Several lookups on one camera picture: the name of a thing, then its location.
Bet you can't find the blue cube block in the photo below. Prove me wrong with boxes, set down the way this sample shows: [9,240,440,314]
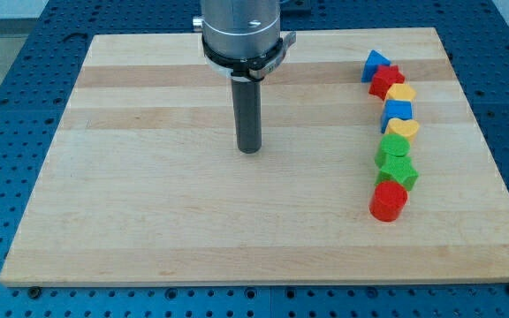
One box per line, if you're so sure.
[380,100,414,133]

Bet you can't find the blue triangle block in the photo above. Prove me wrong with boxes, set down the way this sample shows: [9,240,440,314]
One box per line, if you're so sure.
[361,49,391,83]

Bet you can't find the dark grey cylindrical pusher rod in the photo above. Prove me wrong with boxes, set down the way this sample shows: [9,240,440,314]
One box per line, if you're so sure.
[231,80,262,154]

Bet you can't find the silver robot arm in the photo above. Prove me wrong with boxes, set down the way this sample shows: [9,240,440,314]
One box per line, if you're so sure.
[194,0,296,154]

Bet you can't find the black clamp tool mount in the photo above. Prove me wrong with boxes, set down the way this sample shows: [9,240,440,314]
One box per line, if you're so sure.
[201,31,296,82]

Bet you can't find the wooden board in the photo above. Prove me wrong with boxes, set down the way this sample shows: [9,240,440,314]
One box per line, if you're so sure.
[0,27,509,287]

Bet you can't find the yellow hexagon block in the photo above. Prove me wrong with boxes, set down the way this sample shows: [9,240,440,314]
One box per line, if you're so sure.
[385,83,417,102]

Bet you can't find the yellow heart block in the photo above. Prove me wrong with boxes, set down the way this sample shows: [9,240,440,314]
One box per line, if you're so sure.
[384,117,421,144]

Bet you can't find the red cylinder block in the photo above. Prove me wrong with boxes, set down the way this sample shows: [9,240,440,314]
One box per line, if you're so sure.
[368,181,408,222]

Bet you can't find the green star block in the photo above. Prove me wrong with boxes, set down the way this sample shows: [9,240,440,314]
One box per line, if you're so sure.
[375,155,420,191]

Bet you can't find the red star block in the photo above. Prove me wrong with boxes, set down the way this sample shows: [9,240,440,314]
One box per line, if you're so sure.
[368,65,406,100]

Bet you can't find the green cylinder block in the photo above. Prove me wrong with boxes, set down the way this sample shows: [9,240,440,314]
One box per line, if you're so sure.
[375,133,411,168]

